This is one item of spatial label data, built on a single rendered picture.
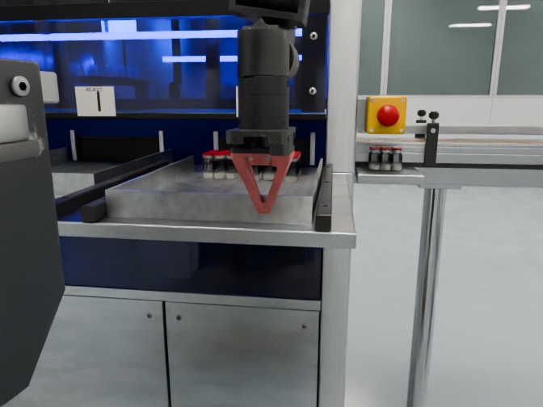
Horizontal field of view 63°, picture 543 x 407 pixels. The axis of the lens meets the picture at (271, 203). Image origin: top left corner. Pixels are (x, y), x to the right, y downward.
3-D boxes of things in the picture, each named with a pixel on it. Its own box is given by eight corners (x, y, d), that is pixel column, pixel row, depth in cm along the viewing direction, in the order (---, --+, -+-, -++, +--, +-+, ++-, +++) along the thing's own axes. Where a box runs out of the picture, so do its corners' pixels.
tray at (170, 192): (192, 173, 89) (191, 155, 88) (322, 176, 85) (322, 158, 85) (107, 216, 56) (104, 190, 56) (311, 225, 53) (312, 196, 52)
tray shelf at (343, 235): (48, 169, 106) (47, 161, 105) (345, 176, 96) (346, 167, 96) (-175, 225, 59) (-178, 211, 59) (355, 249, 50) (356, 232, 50)
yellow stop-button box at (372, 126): (364, 131, 92) (365, 95, 91) (399, 132, 91) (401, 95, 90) (367, 134, 85) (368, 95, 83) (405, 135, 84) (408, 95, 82)
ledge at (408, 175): (354, 172, 102) (354, 164, 101) (412, 173, 100) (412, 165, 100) (356, 183, 88) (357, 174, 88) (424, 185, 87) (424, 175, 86)
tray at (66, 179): (66, 161, 105) (65, 147, 104) (172, 164, 101) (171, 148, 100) (-56, 191, 72) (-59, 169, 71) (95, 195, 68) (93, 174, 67)
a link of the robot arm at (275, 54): (230, 17, 46) (285, 15, 45) (246, 28, 52) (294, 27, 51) (232, 86, 47) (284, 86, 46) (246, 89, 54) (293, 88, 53)
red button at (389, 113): (375, 125, 86) (376, 104, 85) (396, 125, 85) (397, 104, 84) (376, 127, 82) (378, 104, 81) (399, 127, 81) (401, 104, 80)
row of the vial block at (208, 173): (204, 176, 84) (204, 152, 83) (299, 179, 81) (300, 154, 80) (201, 178, 82) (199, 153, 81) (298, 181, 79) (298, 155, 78)
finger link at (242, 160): (296, 205, 57) (296, 131, 55) (290, 220, 50) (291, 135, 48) (243, 203, 58) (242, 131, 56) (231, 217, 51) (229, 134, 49)
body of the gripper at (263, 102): (296, 141, 55) (296, 80, 54) (287, 149, 45) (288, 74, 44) (244, 140, 56) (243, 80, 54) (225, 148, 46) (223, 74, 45)
